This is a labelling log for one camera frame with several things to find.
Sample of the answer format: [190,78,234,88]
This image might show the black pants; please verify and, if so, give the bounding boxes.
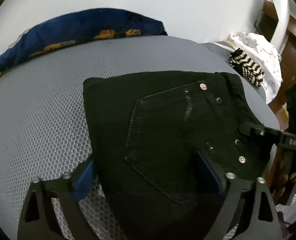
[83,71,272,239]

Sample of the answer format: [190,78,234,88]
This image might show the black white striped cloth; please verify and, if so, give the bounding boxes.
[229,48,265,88]

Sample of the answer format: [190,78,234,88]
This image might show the brown wooden door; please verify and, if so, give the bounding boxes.
[269,16,296,113]

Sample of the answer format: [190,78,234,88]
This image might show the white patterned cloth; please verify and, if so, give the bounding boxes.
[230,32,283,104]

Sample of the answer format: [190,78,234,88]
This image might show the blue floral blanket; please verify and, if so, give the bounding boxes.
[0,8,167,77]

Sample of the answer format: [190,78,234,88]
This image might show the dark wall mirror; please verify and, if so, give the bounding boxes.
[254,0,279,42]

